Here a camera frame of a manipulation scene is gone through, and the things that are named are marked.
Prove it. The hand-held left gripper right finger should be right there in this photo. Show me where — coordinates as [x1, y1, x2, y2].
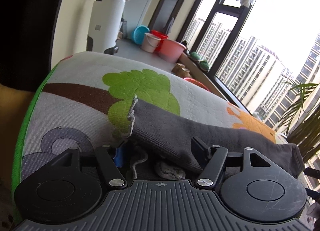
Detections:
[191, 137, 274, 189]

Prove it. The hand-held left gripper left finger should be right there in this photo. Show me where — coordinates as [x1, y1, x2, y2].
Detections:
[54, 143, 131, 189]

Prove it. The dark grey knitted sweater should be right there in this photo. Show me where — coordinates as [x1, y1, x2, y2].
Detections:
[111, 95, 305, 180]

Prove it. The tall palm plant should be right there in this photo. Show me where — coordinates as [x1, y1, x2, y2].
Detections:
[277, 76, 320, 164]

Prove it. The animal printed blanket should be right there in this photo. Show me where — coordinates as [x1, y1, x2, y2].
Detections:
[11, 51, 290, 224]

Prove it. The red basin with greens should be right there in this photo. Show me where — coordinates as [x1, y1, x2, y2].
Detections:
[184, 78, 210, 92]

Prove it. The pink plastic basin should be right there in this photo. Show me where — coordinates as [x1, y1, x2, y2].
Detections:
[159, 39, 187, 63]

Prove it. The beige plastic bucket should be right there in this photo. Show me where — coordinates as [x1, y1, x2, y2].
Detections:
[141, 33, 162, 53]

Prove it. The red plastic bucket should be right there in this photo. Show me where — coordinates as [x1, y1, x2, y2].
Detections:
[150, 30, 168, 52]

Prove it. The blue plastic basin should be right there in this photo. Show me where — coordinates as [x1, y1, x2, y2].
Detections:
[132, 25, 150, 44]

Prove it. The white cylindrical appliance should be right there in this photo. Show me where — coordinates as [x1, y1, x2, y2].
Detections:
[91, 0, 126, 50]

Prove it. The frosted glass door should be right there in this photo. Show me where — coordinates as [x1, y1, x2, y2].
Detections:
[147, 0, 185, 42]

